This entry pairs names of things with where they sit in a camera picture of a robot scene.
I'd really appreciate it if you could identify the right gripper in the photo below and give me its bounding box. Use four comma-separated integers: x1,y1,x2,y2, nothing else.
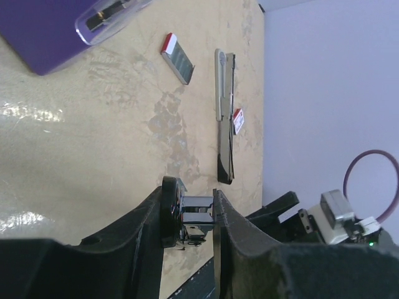
246,191,325,244

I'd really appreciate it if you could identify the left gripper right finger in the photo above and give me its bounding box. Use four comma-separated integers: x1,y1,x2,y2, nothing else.
213,189,398,298

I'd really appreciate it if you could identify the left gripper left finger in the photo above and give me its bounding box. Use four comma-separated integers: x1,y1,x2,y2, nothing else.
1,187,164,298

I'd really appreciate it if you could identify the grey black stapler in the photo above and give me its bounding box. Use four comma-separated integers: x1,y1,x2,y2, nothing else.
214,49,236,185

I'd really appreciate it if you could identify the staple box sleeve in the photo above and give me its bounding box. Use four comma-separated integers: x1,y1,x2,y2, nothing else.
233,108,244,135

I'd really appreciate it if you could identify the purple metronome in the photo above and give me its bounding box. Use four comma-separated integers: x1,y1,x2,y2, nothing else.
1,0,151,75

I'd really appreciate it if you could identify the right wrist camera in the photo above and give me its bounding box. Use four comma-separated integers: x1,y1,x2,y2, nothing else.
317,189,381,247

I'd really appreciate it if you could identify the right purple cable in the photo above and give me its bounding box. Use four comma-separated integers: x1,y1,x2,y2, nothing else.
342,149,399,225

